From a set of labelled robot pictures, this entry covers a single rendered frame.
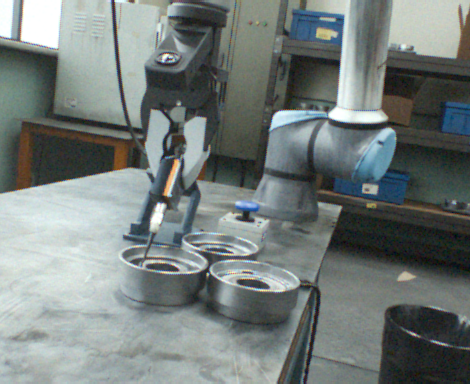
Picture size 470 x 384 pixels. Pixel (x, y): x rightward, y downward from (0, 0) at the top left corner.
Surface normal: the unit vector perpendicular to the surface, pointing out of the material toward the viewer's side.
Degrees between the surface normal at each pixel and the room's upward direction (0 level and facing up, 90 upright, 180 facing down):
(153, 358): 0
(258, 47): 90
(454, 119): 90
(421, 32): 90
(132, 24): 90
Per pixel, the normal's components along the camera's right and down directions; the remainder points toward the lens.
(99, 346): 0.15, -0.98
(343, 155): -0.58, 0.26
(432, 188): -0.24, 0.12
